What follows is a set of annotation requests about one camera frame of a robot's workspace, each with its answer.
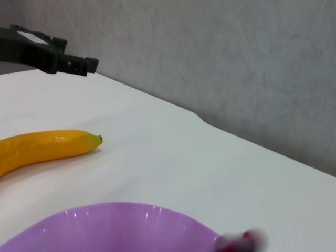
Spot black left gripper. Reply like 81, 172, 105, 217
0, 24, 100, 77

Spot dark red grape bunch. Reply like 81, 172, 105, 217
214, 228, 270, 252

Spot purple wavy plastic bowl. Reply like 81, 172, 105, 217
0, 201, 224, 252

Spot yellow plastic banana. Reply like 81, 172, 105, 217
0, 130, 103, 179

